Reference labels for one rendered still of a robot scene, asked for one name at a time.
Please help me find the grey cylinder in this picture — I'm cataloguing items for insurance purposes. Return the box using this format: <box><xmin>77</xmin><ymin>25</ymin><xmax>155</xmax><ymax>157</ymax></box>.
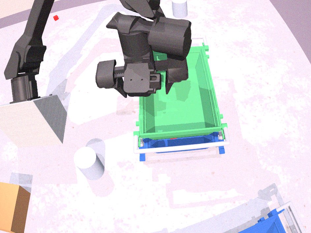
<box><xmin>73</xmin><ymin>147</ymin><xmax>104</xmax><ymax>181</ymax></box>
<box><xmin>172</xmin><ymin>0</ymin><xmax>188</xmax><ymax>18</ymax></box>

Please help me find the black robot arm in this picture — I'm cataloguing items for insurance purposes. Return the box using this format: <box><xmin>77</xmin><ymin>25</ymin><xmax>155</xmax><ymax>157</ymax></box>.
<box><xmin>4</xmin><ymin>0</ymin><xmax>192</xmax><ymax>104</ymax></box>

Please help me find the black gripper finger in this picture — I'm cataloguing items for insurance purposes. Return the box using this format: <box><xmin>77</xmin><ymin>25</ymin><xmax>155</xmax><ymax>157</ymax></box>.
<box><xmin>105</xmin><ymin>77</ymin><xmax>127</xmax><ymax>98</ymax></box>
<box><xmin>165</xmin><ymin>71</ymin><xmax>181</xmax><ymax>94</ymax></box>

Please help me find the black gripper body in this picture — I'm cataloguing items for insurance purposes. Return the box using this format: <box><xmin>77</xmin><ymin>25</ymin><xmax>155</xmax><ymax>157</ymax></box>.
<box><xmin>95</xmin><ymin>46</ymin><xmax>189</xmax><ymax>88</ymax></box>

